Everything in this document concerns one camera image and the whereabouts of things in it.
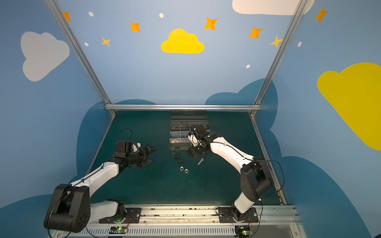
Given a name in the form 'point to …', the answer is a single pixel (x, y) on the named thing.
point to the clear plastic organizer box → (180, 121)
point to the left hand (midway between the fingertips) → (157, 153)
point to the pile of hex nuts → (182, 168)
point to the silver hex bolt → (202, 159)
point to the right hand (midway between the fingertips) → (196, 151)
